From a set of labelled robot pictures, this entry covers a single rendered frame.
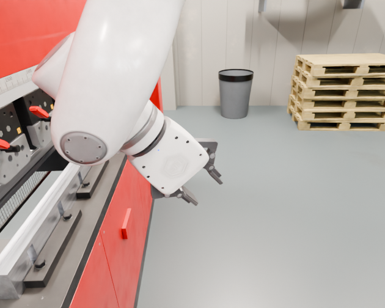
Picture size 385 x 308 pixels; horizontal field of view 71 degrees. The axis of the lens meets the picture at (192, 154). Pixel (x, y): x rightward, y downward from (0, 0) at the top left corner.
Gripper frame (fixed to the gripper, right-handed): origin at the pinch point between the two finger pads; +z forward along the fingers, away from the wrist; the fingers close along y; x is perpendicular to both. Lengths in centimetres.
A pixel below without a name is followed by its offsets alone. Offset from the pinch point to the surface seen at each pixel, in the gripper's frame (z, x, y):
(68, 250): 11, 30, -50
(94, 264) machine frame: 23, 30, -52
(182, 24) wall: 93, 416, 87
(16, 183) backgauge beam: -3, 73, -67
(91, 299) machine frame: 26, 22, -58
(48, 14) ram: -35, 74, -7
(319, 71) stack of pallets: 199, 235, 160
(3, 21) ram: -40, 49, -13
